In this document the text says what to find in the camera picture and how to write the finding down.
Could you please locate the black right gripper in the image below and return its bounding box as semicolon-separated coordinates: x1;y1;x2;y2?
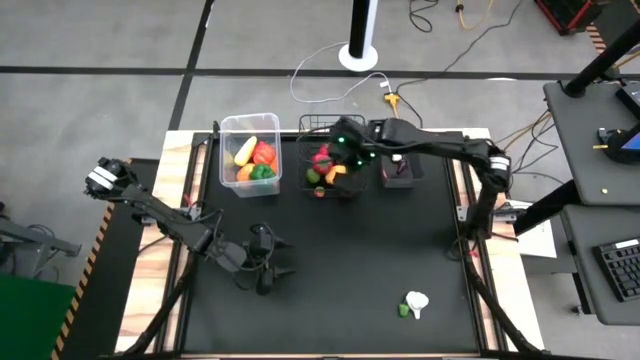
327;115;386;186

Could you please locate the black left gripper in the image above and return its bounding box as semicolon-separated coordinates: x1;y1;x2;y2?
214;223;297;296

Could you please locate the yellow lemon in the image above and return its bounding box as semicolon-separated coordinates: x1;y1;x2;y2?
324;164;349;186

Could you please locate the green bell pepper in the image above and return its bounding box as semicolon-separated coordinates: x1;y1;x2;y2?
249;163;278;182

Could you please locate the red bell pepper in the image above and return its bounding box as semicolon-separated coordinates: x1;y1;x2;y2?
251;141;277;167

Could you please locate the large white garlic bulb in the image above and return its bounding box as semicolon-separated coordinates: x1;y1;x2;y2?
405;290;430;321

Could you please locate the yellow power plug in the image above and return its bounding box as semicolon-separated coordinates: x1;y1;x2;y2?
383;92;401;121

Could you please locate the black table mat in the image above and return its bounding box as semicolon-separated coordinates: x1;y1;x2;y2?
180;133;481;354

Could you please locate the grey plastic bin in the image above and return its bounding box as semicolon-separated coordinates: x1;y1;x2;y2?
378;149;425;190

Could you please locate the black white pole stand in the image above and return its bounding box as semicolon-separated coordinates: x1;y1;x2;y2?
338;0;380;73

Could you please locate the clear plastic bin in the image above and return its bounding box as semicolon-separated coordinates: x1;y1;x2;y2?
218;112;283;199

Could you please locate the black hazard-striped ramp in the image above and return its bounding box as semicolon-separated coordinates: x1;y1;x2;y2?
49;158;161;360

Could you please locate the red black crate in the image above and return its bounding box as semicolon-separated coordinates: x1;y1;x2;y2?
533;0;609;36

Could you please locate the black pole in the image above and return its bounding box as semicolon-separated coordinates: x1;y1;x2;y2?
563;17;640;99

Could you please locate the black device with screen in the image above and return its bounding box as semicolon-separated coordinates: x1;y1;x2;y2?
596;122;640;165

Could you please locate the green floor mat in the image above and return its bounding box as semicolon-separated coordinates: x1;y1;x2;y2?
0;273;77;360

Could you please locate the grey keyboard desk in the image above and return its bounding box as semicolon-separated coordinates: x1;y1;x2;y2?
559;202;640;326

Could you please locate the black keyboard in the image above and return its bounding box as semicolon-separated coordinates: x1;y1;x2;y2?
592;237;640;303

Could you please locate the black wire basket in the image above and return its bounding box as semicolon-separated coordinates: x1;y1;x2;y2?
297;113;370;200

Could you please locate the white cable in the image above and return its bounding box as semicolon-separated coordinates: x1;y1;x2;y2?
289;41;392;105

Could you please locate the black frame strut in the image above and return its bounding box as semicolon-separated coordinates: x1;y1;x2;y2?
119;249;199;357
462;239;544;356

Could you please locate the black cable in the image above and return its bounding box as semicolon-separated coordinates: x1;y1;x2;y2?
394;0;526;129

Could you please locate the yellow cable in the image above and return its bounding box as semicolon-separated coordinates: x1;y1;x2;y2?
454;0;496;30

